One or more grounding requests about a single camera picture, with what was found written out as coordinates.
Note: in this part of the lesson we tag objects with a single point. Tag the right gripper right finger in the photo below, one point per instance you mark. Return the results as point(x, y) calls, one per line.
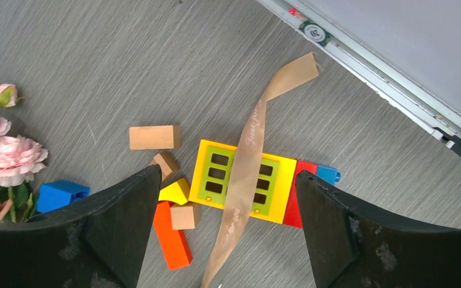
point(353, 243)

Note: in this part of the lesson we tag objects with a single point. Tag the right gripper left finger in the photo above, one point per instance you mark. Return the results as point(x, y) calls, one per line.
point(99, 241)

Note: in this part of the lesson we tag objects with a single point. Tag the pink flower bouquet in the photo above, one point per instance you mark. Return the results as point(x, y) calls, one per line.
point(21, 158)

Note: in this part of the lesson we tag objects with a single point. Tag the tan ribbon bow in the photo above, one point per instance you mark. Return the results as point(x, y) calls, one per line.
point(246, 165)

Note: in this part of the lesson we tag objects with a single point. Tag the red flat brick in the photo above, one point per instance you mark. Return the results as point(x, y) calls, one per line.
point(292, 213)

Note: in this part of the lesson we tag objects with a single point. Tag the small blue brick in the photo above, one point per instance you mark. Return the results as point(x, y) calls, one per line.
point(57, 194)

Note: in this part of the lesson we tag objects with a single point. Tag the blue flat brick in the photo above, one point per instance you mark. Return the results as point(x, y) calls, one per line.
point(328, 174)

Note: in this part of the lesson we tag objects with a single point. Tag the orange rectangular block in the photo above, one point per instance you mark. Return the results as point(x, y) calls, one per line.
point(174, 245)

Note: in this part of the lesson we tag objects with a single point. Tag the wooden cube block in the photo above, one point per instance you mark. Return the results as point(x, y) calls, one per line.
point(185, 217)

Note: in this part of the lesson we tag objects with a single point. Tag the yellow arch block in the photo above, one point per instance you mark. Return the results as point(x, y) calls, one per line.
point(177, 192)

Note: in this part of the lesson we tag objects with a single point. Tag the wooden arch block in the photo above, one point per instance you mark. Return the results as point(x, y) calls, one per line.
point(167, 163)

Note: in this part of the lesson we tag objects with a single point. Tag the wooden rectangular block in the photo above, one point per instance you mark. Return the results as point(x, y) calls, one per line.
point(155, 137)

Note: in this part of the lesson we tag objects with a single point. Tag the yellow window block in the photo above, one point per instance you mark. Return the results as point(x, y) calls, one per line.
point(212, 173)

